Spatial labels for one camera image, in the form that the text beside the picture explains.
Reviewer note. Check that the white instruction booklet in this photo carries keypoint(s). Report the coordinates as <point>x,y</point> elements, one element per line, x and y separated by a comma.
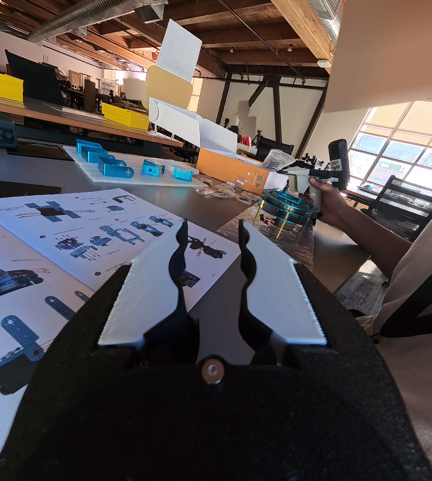
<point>88,225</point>

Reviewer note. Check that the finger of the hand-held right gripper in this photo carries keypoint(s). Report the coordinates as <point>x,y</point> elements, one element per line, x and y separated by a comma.
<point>287,172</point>

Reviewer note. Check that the large blue U bracket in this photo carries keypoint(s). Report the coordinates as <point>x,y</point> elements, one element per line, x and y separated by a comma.
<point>88,144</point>
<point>112,167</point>
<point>95,154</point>

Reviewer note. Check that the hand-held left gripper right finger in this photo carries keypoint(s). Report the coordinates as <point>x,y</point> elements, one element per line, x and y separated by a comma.
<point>283,300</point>

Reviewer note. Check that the pile of labelled screw bags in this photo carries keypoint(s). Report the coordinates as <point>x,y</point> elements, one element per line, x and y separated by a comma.
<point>223,191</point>

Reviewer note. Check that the small blue U bracket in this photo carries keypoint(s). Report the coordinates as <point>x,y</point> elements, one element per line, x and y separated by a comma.
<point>289,197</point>

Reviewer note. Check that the grey desk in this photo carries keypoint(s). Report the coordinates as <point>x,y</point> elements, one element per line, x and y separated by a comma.
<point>171,195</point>

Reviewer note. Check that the wood-edged office desk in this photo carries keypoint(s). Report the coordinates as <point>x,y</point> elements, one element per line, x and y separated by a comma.
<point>69,120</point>

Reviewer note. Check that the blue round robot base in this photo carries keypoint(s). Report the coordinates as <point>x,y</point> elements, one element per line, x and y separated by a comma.
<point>287,209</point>

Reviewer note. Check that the orange cardboard box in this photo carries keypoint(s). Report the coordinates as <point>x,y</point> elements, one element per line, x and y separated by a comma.
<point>231,169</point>

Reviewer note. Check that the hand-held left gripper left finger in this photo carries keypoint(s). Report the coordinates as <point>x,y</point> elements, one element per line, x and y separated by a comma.
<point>144,297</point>

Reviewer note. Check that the black upright panel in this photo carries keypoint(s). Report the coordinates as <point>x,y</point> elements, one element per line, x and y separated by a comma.
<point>35,79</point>

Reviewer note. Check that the person's right forearm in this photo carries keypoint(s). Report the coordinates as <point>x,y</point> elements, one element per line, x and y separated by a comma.
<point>374,240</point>

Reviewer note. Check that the white foam sheet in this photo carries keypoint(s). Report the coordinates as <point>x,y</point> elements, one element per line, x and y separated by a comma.
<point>133,179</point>

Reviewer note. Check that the large clear plastic bag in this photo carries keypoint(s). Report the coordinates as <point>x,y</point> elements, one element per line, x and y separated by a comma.
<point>276,244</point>

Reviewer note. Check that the silver ceiling duct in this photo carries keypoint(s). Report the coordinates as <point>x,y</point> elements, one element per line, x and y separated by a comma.
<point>88,15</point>

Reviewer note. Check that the large paned window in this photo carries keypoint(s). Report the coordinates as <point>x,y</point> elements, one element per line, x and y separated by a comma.
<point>400,150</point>

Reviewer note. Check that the bubble wrap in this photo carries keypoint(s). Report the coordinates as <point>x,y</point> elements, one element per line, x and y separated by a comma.
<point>276,158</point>

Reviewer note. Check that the person's right hand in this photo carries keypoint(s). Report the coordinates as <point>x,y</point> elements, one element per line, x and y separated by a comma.
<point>330,203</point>

